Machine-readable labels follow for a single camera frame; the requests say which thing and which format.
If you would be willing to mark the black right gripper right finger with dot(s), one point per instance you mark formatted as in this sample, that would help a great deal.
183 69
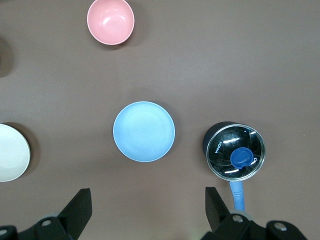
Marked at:
215 212

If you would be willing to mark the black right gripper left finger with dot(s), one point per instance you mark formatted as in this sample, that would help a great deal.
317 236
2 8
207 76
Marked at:
75 212

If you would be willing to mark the light blue shallow bowl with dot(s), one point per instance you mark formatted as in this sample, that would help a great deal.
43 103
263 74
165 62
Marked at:
144 131

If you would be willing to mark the glass lid with blue knob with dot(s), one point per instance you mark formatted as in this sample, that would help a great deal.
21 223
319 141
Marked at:
225 147

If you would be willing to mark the beige bowl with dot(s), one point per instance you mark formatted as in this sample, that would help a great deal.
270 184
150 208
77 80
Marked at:
11 152

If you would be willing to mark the pink bowl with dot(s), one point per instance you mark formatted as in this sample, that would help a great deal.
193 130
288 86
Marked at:
110 21

